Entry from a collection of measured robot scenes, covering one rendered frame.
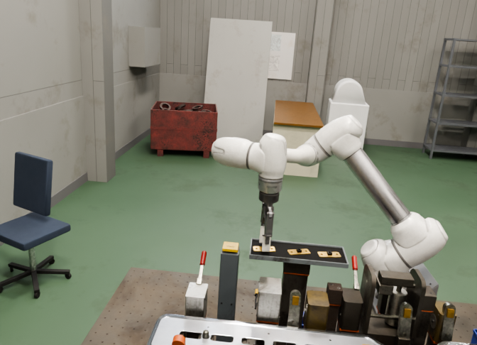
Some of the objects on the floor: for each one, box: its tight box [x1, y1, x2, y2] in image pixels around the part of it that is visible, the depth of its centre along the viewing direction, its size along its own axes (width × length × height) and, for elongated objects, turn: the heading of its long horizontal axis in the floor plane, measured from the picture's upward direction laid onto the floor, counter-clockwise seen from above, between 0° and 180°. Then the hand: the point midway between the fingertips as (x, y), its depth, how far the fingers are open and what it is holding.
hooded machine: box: [325, 78, 369, 149], centre depth 773 cm, size 70×59×130 cm
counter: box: [273, 100, 324, 177], centre depth 719 cm, size 71×221×78 cm, turn 163°
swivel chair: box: [0, 151, 72, 298], centre depth 323 cm, size 56×53×96 cm
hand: (265, 240), depth 164 cm, fingers open, 6 cm apart
